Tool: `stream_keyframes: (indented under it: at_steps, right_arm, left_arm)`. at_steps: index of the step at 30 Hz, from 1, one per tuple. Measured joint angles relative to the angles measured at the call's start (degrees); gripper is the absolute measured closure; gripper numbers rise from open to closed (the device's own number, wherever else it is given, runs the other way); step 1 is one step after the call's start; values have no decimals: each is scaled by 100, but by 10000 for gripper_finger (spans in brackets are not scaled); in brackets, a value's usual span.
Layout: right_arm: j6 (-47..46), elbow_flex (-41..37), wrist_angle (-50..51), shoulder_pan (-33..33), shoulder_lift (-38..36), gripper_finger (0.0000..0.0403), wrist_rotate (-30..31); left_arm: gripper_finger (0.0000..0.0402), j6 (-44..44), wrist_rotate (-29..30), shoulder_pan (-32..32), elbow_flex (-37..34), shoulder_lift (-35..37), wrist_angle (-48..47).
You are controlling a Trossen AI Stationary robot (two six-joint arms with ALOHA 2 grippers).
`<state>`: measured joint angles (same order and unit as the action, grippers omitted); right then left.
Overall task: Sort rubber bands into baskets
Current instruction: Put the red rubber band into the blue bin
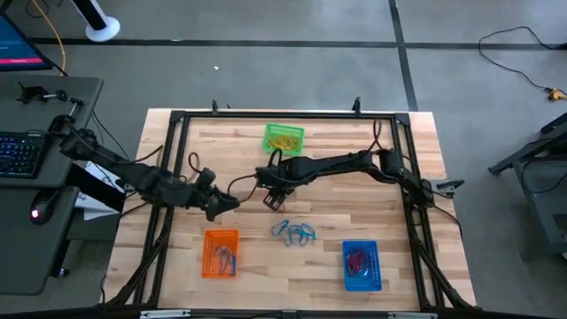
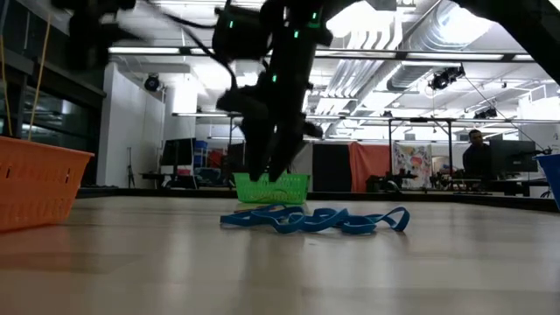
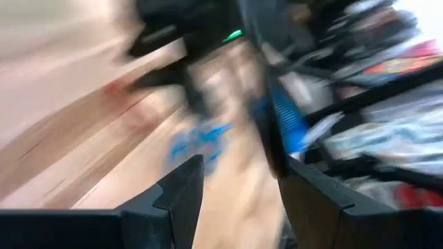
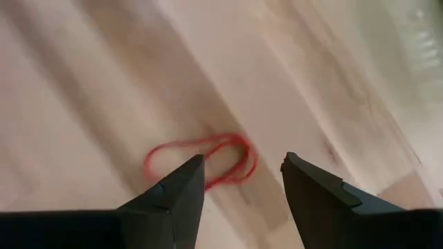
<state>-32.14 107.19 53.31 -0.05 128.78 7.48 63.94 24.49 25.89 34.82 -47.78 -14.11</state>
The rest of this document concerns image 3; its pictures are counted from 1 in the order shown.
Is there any wide blue rubber band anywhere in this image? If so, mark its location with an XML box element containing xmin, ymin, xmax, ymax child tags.
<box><xmin>165</xmin><ymin>122</ymin><xmax>235</xmax><ymax>176</ymax></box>

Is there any patterned white blue cloth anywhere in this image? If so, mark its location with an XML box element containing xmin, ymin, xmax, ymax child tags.
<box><xmin>321</xmin><ymin>82</ymin><xmax>443</xmax><ymax>177</ymax></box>

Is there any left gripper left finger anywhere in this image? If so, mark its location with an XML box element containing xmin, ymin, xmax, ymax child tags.
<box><xmin>120</xmin><ymin>154</ymin><xmax>205</xmax><ymax>249</ymax></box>

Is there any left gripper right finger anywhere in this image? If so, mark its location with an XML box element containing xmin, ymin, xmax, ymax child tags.
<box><xmin>276</xmin><ymin>155</ymin><xmax>399</xmax><ymax>249</ymax></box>

